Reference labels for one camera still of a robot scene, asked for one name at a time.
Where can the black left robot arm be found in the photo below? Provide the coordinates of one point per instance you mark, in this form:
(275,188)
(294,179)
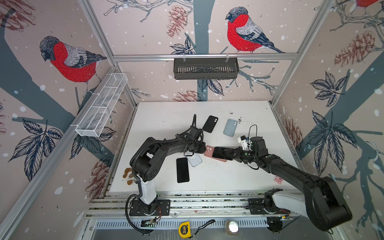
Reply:
(148,160)

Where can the light blue phone case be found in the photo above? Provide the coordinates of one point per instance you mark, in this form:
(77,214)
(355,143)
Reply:
(230,128)

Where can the white phone face down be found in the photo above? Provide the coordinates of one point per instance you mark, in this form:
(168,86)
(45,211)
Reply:
(194,160)

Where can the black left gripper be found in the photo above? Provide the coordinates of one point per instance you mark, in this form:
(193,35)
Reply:
(202,150)

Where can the small pink toy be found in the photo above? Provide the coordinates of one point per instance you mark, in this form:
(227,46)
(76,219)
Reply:
(278,180)

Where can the yellow tape measure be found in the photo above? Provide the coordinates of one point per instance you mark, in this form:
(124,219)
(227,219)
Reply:
(185,230)

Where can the round silver puck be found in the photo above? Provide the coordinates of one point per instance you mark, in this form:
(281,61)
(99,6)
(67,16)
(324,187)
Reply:
(232,228)

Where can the black wall basket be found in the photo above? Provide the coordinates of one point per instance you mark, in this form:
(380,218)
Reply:
(206,69)

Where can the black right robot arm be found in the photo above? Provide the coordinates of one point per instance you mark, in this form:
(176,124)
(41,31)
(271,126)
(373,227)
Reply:
(320,200)

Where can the black phone face up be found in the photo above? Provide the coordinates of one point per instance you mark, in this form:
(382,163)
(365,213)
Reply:
(182,170)

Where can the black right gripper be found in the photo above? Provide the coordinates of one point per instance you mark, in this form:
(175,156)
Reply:
(238,154)

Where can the black phone case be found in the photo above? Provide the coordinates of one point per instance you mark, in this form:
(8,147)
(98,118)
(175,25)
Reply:
(210,124)

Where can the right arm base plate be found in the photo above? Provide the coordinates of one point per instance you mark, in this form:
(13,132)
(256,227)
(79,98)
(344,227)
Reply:
(259,207)

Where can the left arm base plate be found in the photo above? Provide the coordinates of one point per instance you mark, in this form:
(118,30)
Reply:
(157,208)

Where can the salmon pink phone case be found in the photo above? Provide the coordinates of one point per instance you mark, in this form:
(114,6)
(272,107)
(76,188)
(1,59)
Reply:
(209,154)

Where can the small circuit board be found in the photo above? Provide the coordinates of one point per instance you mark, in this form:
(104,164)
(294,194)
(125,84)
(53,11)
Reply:
(148,224)

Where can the white wire mesh basket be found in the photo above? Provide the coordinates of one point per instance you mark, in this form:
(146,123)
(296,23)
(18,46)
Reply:
(100,110)

